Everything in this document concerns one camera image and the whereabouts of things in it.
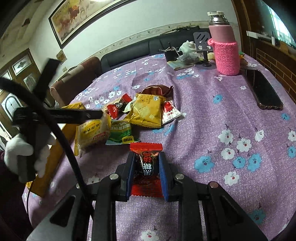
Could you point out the yellow cardboard tray box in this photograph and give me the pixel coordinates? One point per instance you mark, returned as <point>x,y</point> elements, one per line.
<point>40,186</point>

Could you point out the small red candy packet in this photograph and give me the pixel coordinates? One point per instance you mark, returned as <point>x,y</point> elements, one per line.
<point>114,108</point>

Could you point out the grey phone stand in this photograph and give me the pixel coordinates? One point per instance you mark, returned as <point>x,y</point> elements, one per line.
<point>201,42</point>

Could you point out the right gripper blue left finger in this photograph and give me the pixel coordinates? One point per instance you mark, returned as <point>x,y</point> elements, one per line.
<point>126,174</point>

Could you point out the small wall picture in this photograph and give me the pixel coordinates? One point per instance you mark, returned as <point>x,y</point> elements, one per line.
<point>61,56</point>

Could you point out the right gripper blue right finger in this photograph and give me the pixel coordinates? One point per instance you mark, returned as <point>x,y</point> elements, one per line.
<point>170,190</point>

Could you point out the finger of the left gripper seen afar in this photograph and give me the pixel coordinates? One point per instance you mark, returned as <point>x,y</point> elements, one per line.
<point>73,116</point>

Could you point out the white gloved left hand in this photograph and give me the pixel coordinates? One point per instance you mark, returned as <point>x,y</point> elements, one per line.
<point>17,146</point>

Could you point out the golden yellow snack packet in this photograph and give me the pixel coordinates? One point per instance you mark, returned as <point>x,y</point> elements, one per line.
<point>146,111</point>

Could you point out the green snack packet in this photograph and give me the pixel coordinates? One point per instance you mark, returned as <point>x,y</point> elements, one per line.
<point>121,133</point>

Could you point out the small booklet on table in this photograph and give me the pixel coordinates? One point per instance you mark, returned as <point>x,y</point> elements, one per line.
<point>178,65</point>

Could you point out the framed horse painting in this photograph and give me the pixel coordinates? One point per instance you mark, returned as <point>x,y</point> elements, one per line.
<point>71,17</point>

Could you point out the red black candy packet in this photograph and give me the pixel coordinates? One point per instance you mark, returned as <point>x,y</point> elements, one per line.
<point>146,181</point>

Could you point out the pink knit-sleeved thermos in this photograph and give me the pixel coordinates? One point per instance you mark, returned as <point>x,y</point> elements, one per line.
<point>224,44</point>

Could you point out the red white snack packet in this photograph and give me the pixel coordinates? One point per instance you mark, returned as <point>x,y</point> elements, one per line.
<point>169,111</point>

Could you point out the black smartphone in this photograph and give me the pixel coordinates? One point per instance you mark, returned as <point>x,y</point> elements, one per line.
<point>263,92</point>

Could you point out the pale yellow biscuit packet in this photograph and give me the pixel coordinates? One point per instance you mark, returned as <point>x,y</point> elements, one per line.
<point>91,132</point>

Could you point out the wooden glass door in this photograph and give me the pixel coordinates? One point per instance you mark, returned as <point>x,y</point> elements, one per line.
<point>20,73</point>

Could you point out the dark red packet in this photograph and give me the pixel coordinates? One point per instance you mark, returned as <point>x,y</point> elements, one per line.
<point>159,90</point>

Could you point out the black leather sofa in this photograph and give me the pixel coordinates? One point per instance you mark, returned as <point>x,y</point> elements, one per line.
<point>148,47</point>

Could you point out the purple floral tablecloth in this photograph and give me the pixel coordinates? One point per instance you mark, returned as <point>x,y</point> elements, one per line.
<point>223,137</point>

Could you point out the brown armchair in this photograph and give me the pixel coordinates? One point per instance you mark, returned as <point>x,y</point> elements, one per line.
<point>75,81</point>

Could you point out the small black box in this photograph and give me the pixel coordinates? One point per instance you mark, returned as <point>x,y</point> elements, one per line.
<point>171,55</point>

